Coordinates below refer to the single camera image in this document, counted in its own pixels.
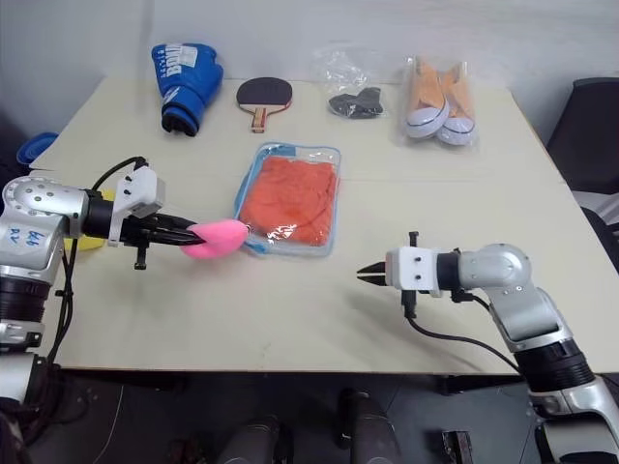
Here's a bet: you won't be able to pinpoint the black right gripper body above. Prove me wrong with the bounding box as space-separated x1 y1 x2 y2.
379 231 421 319

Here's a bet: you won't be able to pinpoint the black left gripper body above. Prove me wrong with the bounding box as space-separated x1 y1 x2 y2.
118 212 162 271

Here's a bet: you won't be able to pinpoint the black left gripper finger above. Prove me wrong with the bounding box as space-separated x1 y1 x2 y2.
155 214 200 232
155 228 206 247

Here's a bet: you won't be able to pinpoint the pink fluffy zipper pull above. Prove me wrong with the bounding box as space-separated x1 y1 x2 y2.
180 217 251 259

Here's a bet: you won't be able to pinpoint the orange cloth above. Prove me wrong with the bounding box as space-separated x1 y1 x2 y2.
232 140 343 260
239 156 339 248

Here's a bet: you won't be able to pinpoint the yellow flat object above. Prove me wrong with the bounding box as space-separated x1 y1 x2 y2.
62 188 118 253

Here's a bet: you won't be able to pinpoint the blue plastic bowl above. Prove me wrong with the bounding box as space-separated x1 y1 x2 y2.
15 131 60 168

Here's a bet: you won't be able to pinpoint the dark rounded shape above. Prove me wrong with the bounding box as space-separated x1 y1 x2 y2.
218 414 282 464
337 388 403 464

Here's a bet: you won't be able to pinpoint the blue boxing glove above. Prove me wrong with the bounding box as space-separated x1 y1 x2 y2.
150 43 225 138

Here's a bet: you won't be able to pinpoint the black table tennis paddle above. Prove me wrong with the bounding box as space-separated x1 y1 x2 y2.
235 76 295 135

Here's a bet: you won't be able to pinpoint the orange white canvas shoe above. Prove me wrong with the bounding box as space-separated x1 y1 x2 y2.
404 57 450 142
437 61 478 148

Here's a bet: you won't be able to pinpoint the black sock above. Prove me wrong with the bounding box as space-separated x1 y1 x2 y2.
355 86 387 120
328 93 363 119

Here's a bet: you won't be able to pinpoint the orange white shoes in bag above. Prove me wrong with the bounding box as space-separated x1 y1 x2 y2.
398 54 481 155

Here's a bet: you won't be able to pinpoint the black item in plastic bag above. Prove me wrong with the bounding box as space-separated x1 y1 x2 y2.
310 44 389 121

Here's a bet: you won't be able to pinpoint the black chair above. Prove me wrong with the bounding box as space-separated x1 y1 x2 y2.
545 76 619 273

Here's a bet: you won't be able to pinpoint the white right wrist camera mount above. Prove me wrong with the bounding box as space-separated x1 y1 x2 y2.
384 246 443 298

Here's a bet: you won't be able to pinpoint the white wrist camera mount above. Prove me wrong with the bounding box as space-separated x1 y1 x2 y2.
106 165 168 248
384 246 443 298

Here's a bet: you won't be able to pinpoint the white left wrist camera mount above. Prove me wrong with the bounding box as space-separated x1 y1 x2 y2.
106 165 168 248

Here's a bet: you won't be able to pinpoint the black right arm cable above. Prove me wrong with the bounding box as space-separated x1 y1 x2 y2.
401 288 524 374

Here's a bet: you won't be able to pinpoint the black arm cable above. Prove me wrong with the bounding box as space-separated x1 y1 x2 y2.
45 155 149 369
401 288 524 374

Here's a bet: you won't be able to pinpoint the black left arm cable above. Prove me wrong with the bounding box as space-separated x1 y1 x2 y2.
45 155 149 369

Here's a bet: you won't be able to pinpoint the black table frame bar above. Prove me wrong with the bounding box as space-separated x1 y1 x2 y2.
56 369 529 393

